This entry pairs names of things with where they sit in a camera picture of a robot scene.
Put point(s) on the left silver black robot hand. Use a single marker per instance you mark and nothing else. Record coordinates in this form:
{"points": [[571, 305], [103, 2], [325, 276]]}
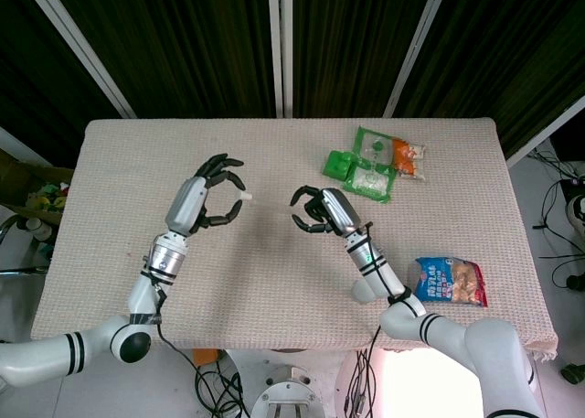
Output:
{"points": [[184, 203]]}

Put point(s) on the orange object under table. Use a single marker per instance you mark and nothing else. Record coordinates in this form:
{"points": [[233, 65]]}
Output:
{"points": [[205, 357]]}

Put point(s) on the blue red snack bag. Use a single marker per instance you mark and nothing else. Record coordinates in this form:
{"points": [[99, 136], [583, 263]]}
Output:
{"points": [[450, 282]]}

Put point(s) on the green white snack packet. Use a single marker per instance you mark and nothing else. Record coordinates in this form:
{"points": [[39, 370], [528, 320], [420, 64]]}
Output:
{"points": [[374, 145], [370, 180]]}

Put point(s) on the green plastic box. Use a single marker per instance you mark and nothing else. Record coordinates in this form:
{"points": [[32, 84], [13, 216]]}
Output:
{"points": [[337, 164]]}

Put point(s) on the small white cylindrical piece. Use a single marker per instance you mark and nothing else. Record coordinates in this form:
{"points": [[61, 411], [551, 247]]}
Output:
{"points": [[269, 202]]}

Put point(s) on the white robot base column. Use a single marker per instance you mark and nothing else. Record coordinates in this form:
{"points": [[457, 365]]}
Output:
{"points": [[288, 388]]}

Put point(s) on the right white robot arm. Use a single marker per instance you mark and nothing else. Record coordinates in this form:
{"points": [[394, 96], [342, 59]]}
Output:
{"points": [[439, 326]]}

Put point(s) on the white folding screen frame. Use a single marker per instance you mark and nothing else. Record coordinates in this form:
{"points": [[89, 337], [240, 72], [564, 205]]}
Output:
{"points": [[281, 47]]}

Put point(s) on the beige woven tablecloth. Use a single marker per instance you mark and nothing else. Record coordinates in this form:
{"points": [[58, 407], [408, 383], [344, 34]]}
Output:
{"points": [[283, 262]]}

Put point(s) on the cardboard box with toys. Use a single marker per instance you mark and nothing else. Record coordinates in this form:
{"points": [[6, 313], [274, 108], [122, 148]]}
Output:
{"points": [[34, 194]]}

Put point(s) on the orange white snack packet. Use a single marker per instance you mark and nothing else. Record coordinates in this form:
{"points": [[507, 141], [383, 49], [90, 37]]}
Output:
{"points": [[408, 158]]}

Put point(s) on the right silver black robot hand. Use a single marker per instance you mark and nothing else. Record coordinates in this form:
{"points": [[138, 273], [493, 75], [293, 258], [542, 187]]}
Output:
{"points": [[337, 206]]}

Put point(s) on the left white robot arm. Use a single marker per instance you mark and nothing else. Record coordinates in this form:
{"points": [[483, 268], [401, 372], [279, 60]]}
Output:
{"points": [[151, 276]]}

